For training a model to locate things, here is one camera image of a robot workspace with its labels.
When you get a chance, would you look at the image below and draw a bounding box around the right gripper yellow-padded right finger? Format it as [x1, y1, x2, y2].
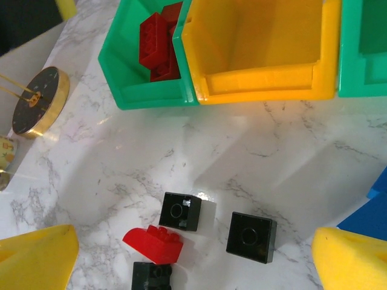
[311, 227, 387, 290]

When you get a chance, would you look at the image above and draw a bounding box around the green plastic bin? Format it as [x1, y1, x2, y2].
[337, 0, 387, 99]
[98, 0, 200, 111]

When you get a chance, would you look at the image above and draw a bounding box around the red sloped lego brick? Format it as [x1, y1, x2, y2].
[122, 225, 184, 265]

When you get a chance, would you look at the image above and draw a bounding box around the small gold rimmed jar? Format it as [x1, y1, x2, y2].
[0, 170, 13, 192]

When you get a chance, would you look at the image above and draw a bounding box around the blue lego brick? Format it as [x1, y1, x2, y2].
[336, 198, 387, 253]
[366, 165, 387, 200]

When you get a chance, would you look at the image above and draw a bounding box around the black lego brick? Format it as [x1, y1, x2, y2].
[158, 192, 203, 233]
[226, 211, 278, 263]
[130, 261, 174, 290]

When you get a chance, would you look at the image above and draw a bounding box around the gold wire stand black base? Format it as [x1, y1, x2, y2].
[0, 66, 71, 140]

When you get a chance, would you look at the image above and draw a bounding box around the yellow plastic bin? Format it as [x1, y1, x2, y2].
[172, 0, 342, 106]

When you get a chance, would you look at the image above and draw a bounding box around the right gripper yellow-padded left finger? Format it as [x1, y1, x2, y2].
[0, 224, 80, 290]

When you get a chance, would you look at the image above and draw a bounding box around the white round tin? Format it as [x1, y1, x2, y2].
[0, 135, 19, 173]

